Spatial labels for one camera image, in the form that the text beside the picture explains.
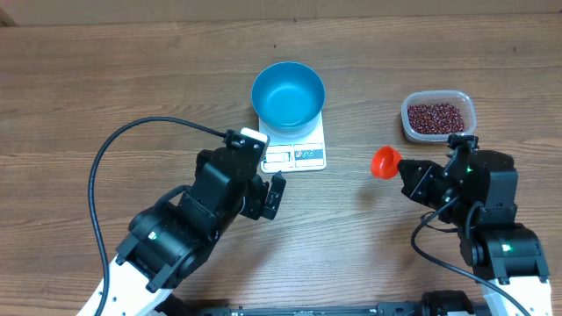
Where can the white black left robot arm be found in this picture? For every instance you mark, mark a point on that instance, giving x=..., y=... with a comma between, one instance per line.
x=172, y=238

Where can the red beans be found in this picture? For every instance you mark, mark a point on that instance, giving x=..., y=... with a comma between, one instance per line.
x=441, y=118

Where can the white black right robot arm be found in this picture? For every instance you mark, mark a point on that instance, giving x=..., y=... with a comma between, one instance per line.
x=475, y=192

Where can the teal bowl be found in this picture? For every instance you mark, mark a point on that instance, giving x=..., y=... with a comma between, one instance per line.
x=288, y=96

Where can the white kitchen scale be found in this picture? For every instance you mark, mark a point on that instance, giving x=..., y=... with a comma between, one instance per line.
x=303, y=150

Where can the clear plastic container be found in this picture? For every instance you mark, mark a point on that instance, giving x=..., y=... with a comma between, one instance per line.
x=458, y=98

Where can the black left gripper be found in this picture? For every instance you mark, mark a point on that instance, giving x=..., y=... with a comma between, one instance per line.
x=255, y=206

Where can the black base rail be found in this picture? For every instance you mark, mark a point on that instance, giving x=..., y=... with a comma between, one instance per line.
x=431, y=303

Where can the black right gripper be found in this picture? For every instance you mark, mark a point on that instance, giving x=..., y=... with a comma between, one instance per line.
x=416, y=189

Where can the orange scoop with blue handle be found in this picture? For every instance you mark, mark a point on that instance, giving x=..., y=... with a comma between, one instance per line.
x=384, y=163

